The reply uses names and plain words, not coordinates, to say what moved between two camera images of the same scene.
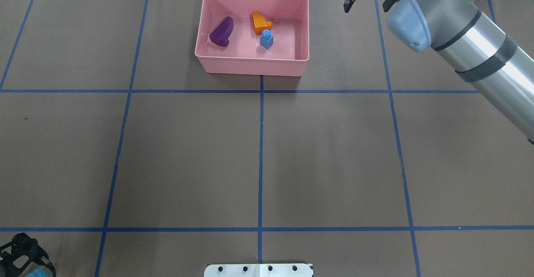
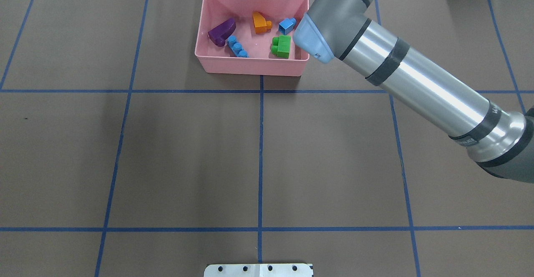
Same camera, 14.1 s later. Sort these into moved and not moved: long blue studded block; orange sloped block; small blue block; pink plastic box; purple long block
Moved: long blue studded block; small blue block
Not moved: purple long block; orange sloped block; pink plastic box
